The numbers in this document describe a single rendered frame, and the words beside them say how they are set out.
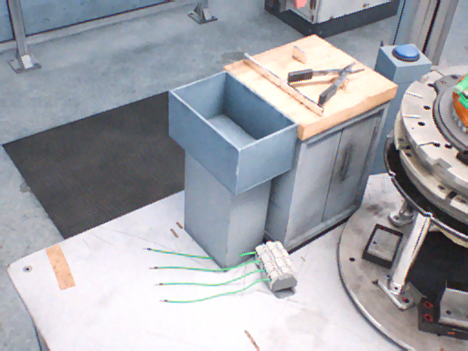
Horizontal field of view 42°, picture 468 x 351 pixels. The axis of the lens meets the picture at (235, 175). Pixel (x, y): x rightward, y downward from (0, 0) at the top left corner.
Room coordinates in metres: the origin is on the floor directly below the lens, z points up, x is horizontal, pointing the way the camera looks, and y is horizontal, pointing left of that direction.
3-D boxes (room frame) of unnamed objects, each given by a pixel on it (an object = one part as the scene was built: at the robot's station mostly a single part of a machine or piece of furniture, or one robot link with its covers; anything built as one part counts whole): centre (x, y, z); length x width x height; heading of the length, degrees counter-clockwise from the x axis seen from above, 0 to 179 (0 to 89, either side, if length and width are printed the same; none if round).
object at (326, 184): (0.83, -0.10, 0.91); 0.19 x 0.19 x 0.26; 41
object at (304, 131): (0.83, -0.10, 1.05); 0.20 x 0.19 x 0.02; 131
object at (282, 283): (0.66, -0.08, 0.80); 0.10 x 0.05 x 0.04; 23
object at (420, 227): (0.63, -0.27, 0.91); 0.02 x 0.02 x 0.21
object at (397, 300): (0.63, -0.27, 0.81); 0.07 x 0.03 x 0.01; 31
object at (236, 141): (0.72, 0.01, 0.92); 0.17 x 0.11 x 0.28; 41
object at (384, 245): (0.71, -0.26, 0.83); 0.05 x 0.04 x 0.02; 157
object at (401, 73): (0.98, -0.28, 0.91); 0.07 x 0.07 x 0.25; 19
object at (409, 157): (0.63, -0.25, 1.05); 0.09 x 0.04 x 0.01; 39
